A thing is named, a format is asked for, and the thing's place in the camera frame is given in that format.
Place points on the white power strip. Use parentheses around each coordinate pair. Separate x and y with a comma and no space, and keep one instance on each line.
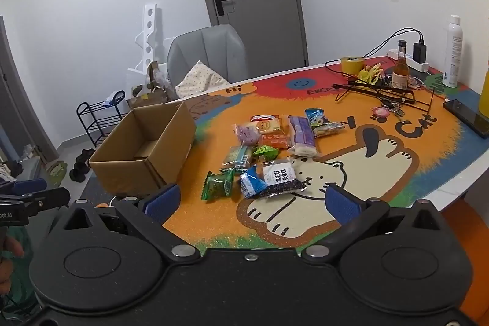
(420,67)

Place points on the black metal shoe rack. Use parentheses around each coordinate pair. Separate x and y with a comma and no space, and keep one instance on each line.
(100,119)

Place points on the yellow tape roll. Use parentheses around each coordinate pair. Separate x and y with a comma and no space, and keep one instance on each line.
(352,65)

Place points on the purple round snack packet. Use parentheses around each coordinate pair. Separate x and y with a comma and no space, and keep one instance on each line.
(247,135)

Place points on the yellow plastic bag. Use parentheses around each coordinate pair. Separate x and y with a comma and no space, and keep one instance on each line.
(370,74)

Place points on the black white seaweed snack pack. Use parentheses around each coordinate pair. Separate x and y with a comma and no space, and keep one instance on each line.
(280,178)

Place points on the white spray bottle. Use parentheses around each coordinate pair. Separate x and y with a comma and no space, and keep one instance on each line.
(453,54)

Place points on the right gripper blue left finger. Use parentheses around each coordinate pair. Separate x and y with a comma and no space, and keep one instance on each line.
(160,206)

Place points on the colourful cat table mat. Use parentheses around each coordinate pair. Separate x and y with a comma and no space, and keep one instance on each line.
(398,162)

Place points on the orange snack packet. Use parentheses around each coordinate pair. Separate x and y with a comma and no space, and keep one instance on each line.
(277,140)

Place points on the black wire stand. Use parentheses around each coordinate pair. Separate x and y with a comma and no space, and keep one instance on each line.
(393,100)

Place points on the orange juice bottle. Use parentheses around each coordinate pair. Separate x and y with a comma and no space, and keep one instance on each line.
(483,105)

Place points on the black shoes on floor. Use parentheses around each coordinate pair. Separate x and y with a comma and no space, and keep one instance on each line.
(81,166)

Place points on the pink keychain with keys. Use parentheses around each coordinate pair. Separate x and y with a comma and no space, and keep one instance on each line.
(387,108)

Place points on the blue green candy packet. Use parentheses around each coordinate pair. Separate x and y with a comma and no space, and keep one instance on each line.
(316,117)

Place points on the clear snack bar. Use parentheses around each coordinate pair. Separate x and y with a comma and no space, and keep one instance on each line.
(328,129)

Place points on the brown cardboard box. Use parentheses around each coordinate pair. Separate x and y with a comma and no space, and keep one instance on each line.
(146,150)

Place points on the small amber glass bottle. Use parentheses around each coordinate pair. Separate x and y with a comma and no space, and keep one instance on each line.
(401,71)

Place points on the black smartphone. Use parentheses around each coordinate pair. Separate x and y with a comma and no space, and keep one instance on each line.
(470,118)

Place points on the white perforated shelf board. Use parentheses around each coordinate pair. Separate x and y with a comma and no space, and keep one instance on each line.
(153,45)

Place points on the green snack packet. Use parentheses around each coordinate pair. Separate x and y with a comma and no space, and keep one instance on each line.
(218,185)

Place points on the red teal snack packet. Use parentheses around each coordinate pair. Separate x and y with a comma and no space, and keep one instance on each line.
(264,117)

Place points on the purple long snack pack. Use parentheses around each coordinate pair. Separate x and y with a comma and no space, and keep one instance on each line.
(301,137)

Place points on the brown SF paper bag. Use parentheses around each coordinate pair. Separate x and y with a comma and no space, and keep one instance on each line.
(150,87)

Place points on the cream dotted cushion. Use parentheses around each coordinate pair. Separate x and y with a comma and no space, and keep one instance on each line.
(199,79)

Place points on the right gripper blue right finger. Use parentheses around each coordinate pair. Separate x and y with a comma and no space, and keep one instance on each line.
(342,205)

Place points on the small lime green packet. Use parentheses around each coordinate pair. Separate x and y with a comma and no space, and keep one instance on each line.
(265,153)

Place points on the person's left hand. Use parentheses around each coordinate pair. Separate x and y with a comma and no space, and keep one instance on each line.
(6,268)

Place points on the teal striped cracker pack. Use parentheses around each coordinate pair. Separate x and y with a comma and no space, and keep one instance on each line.
(238,158)

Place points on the yellow biscuit packet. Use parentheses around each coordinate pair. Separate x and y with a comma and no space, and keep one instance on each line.
(266,127)

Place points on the black charger plug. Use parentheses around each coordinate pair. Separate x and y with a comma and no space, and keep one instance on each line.
(419,51)

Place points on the blue snack packet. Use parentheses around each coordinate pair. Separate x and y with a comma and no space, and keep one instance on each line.
(251,183)

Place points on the grey padded chair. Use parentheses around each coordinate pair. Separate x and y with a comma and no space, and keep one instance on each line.
(220,48)

